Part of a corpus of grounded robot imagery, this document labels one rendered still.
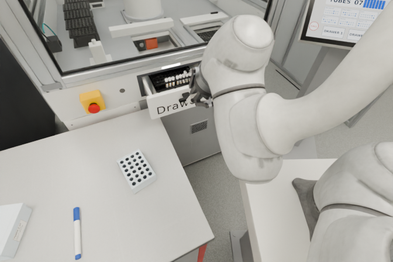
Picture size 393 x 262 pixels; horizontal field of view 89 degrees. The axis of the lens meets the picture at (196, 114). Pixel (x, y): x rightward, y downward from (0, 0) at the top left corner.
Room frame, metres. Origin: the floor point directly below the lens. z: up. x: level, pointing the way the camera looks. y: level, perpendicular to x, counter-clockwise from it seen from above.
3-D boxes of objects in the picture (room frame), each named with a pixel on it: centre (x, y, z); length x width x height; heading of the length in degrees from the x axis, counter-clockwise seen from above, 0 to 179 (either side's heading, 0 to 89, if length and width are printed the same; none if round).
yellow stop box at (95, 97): (0.55, 0.40, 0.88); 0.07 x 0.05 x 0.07; 116
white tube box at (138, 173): (0.33, 0.20, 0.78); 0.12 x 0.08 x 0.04; 38
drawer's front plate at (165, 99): (0.59, 0.05, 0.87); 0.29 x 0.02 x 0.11; 116
